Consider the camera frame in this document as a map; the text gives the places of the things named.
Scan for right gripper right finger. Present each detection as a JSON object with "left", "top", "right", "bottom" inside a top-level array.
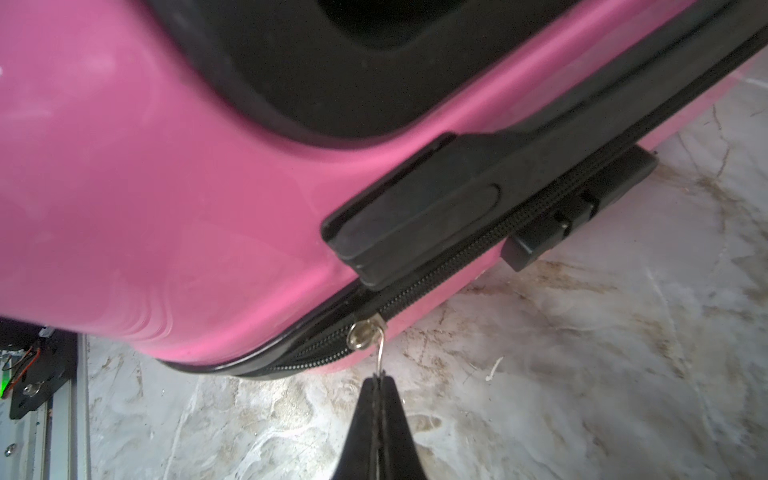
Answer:
[{"left": 377, "top": 375, "right": 427, "bottom": 480}]

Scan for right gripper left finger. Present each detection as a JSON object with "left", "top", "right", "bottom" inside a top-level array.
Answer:
[{"left": 332, "top": 376, "right": 378, "bottom": 480}]

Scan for pink hard-shell suitcase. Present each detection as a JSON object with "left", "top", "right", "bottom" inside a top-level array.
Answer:
[{"left": 1, "top": 1, "right": 767, "bottom": 382}]

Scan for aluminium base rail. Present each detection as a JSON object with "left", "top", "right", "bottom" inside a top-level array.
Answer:
[{"left": 1, "top": 318, "right": 91, "bottom": 479}]

